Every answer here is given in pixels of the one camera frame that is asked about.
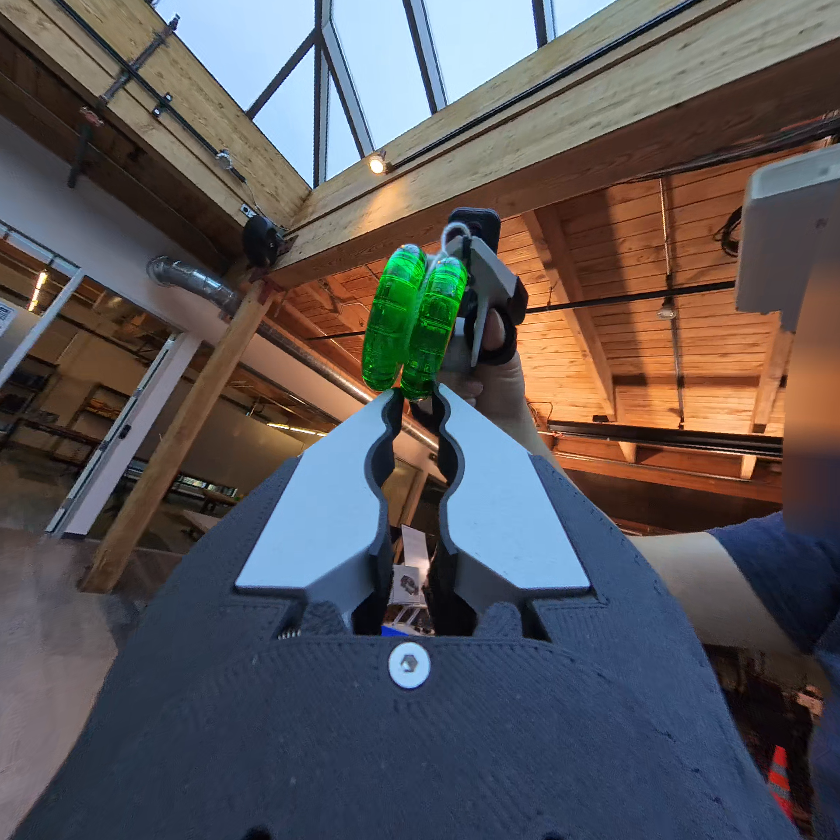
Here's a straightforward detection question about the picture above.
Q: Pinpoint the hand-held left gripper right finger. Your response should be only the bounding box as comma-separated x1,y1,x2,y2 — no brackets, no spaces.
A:
432,382,593,624

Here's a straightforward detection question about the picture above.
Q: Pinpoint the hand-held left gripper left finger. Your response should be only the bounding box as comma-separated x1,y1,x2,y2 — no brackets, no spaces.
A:
234,390,404,632

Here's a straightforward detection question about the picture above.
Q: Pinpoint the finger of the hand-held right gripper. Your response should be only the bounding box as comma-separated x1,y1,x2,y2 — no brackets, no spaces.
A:
446,233,521,316

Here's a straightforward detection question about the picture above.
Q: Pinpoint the white yoyo string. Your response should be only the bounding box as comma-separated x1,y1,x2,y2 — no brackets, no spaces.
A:
435,222,472,263

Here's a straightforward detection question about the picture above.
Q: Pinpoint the green translucent yoyo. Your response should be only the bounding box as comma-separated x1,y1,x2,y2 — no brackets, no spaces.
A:
360,243,469,403

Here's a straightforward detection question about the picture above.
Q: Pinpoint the person's right hand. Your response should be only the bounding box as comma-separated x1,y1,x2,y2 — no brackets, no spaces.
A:
438,349,534,435

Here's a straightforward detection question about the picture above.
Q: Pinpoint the white printed display board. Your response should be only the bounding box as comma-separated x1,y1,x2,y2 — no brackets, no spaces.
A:
392,524,431,606

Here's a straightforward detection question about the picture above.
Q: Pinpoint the thin black ceiling rod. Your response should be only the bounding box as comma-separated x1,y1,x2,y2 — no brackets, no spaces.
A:
524,281,737,316

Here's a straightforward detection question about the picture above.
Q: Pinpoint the black roll screen housing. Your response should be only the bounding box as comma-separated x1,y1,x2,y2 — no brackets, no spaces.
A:
543,422,786,459

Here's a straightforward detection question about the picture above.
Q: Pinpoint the glass skylight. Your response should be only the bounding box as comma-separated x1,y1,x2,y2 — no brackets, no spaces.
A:
154,0,697,189

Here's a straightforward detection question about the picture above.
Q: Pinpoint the white ceiling projector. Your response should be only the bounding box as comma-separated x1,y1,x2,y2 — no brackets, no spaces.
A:
735,143,840,332

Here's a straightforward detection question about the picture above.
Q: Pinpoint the orange traffic cone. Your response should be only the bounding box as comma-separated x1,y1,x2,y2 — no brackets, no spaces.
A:
766,745,796,823

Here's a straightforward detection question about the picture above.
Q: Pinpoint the wooden support post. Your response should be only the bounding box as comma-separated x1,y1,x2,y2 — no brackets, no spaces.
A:
80,281,278,595

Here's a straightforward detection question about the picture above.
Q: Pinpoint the black round wall speaker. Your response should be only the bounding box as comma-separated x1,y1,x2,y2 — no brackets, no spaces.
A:
241,215,287,269

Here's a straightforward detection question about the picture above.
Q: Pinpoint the silver metal duct pipe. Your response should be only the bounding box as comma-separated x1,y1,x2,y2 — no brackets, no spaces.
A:
147,255,441,455

